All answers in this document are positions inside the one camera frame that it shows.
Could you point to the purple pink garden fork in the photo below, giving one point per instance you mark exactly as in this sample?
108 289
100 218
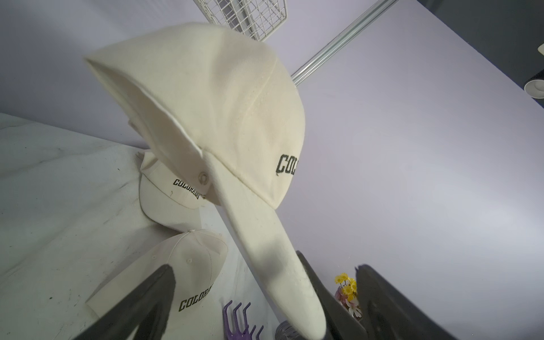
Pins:
239 329

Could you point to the sunflower bouquet in pot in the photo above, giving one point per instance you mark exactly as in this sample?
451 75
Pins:
347 295

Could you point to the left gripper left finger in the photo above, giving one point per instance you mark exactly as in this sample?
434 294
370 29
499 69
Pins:
143 314

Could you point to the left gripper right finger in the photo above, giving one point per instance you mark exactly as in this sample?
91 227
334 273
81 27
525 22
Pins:
386 312

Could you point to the white wire wall basket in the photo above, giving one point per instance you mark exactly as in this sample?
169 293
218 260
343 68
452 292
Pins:
257 19

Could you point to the cream colorado cap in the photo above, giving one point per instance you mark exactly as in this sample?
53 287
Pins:
197 258
167 199

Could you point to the cream Colorado cap front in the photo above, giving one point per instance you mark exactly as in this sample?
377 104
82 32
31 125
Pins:
197 258

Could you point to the cream Colorado cap back right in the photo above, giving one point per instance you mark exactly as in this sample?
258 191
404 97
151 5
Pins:
167 199

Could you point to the aluminium cage frame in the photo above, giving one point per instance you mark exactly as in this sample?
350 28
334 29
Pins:
370 16

